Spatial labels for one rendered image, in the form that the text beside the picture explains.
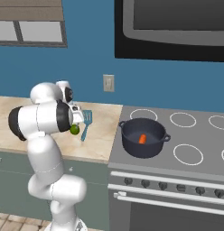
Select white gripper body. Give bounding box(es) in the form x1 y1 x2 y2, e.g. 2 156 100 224
72 109 86 125

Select blue spatula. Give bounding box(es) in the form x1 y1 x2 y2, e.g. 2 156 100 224
79 109 94 143

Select green lime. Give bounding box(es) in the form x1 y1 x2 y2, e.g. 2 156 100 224
70 124 81 136

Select dark grey pot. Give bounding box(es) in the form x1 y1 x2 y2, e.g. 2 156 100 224
118 117 172 160

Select grey-green drawer front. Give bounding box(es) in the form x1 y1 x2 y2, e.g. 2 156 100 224
0 150 34 179
61 158 110 186

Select grey-green cupboard door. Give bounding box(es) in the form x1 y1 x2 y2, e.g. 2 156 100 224
0 171 110 231

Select grey framed window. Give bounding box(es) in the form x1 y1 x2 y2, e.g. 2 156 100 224
0 0 69 49

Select grey stove with hob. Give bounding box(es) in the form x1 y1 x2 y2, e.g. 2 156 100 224
107 105 224 231

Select black microwave oven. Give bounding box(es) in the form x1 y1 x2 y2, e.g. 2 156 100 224
114 0 224 63

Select grey oven door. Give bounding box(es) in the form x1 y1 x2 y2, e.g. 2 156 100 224
107 188 224 231

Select beige wall switch plate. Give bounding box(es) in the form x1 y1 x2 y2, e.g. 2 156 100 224
102 73 116 93

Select white oven door handle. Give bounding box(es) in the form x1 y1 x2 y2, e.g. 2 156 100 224
113 191 224 217

